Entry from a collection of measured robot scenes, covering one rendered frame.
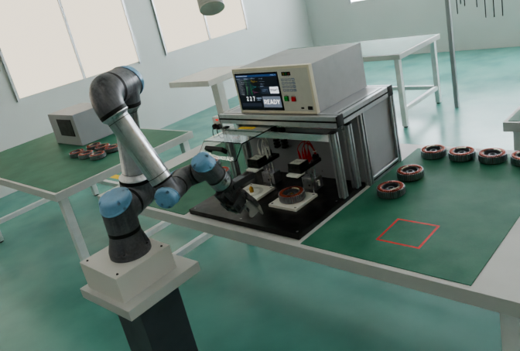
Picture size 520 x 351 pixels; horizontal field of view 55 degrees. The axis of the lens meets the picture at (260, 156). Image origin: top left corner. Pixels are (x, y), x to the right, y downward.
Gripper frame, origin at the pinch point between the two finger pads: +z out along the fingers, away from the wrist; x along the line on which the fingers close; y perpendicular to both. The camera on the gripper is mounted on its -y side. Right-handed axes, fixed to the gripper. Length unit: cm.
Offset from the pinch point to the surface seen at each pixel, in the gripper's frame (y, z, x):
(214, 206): -1.7, 9.5, -33.1
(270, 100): -46.8, -11.3, -13.0
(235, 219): 3.5, 6.5, -13.6
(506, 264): -6, 14, 88
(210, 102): -288, 257, -472
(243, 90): -49, -15, -28
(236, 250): -18, 108, -108
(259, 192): -16.2, 16.5, -19.5
